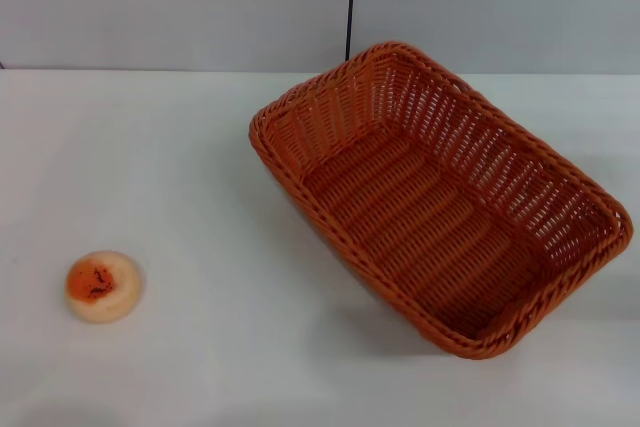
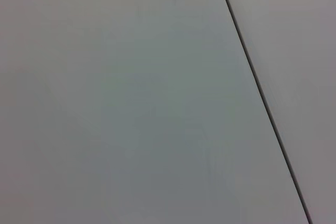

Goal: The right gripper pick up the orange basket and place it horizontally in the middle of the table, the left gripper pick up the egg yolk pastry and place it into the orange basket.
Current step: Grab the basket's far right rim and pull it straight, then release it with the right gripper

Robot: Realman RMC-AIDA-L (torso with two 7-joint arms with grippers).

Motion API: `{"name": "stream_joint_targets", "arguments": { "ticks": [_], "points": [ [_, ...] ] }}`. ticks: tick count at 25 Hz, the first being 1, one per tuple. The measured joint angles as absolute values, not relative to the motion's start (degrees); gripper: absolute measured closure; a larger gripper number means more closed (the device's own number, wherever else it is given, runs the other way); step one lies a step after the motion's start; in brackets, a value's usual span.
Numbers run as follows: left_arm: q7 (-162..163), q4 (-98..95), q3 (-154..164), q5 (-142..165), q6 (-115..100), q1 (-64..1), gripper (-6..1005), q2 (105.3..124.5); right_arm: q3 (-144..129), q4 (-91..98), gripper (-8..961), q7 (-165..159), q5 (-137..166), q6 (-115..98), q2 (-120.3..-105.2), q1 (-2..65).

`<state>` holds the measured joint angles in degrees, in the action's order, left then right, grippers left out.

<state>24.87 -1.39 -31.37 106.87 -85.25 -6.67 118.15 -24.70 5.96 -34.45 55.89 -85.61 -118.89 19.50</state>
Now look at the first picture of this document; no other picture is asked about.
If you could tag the orange woven wicker basket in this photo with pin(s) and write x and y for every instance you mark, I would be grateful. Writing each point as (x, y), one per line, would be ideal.
(410, 227)

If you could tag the round bun with orange centre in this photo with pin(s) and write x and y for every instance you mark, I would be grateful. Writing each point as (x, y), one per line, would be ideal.
(105, 287)

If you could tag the black vertical wall strip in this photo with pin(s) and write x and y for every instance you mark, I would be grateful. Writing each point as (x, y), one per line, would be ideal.
(350, 7)

